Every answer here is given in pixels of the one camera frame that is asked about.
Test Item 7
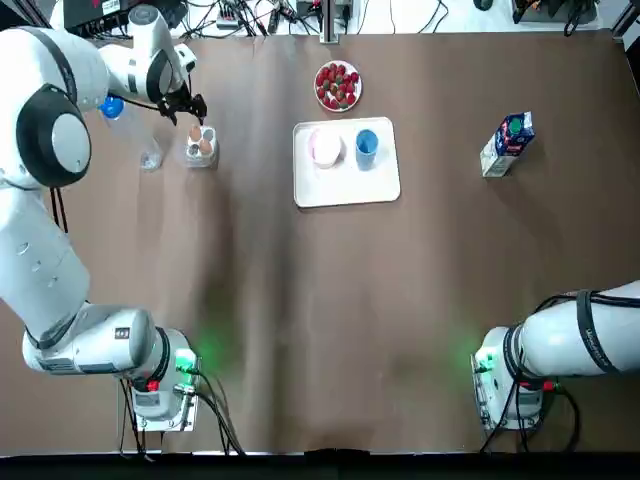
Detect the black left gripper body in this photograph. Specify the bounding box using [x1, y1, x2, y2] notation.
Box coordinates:
[163, 82, 195, 109]

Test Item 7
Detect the blue white milk carton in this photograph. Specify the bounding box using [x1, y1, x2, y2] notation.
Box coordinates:
[479, 110, 536, 179]

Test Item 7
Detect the white egg holder clear lid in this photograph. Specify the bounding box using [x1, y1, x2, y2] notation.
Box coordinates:
[173, 123, 221, 171]

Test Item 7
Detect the pink plastic bowl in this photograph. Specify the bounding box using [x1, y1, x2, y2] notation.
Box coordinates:
[308, 125, 347, 170]

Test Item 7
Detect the white rectangular tray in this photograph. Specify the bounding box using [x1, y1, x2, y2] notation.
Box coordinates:
[292, 116, 403, 209]

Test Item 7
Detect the blue plastic cup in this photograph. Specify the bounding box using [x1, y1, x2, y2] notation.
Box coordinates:
[355, 128, 380, 172]

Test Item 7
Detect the clear bottle with blue cap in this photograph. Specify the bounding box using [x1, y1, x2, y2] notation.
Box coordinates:
[98, 95, 165, 173]

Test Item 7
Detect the black computer box red logo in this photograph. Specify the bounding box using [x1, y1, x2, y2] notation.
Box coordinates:
[62, 0, 134, 29]

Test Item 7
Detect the white plate with strawberries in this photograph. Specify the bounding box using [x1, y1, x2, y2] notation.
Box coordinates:
[313, 60, 364, 113]

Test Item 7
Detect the black bench device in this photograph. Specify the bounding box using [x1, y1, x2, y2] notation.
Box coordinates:
[512, 0, 600, 25]

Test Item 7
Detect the aluminium profile post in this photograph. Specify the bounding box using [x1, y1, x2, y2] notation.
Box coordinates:
[321, 0, 347, 45]

